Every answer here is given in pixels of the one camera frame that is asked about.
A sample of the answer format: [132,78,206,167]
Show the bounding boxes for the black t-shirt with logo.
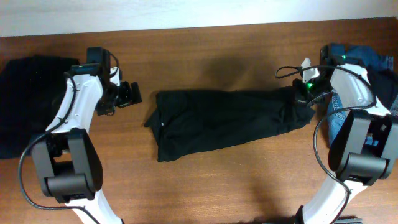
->
[144,86,315,162]

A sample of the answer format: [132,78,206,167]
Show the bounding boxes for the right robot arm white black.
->
[292,44,397,223]

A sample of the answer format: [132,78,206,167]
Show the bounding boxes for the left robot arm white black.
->
[27,47,142,223]

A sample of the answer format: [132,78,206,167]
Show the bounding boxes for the blue denim jeans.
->
[327,45,394,144]

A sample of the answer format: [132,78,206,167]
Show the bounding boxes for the dark garment on jeans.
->
[366,66,397,111]

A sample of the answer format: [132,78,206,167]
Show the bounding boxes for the folded black garment left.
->
[1,55,79,159]

